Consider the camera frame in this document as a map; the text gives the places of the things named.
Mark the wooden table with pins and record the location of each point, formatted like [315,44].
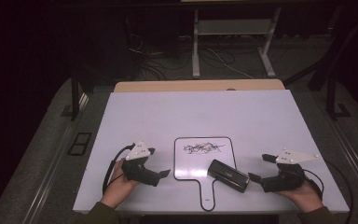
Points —
[199,85]

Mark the black eraser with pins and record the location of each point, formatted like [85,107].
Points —
[228,176]

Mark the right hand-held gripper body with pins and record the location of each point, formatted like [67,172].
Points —
[284,180]

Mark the black upright stand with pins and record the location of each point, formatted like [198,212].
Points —
[332,99]
[74,93]

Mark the white paddle whiteboard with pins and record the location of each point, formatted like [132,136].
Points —
[200,161]

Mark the white metal stand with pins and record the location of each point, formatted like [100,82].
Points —
[234,27]

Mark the person's left hand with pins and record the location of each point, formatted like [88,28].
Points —
[118,188]

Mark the black floor socket frame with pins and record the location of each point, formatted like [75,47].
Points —
[80,143]

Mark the person's right hand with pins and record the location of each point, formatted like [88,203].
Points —
[304,196]

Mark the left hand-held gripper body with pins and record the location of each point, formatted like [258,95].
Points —
[138,171]

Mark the black slanted beam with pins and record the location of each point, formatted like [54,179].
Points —
[332,53]

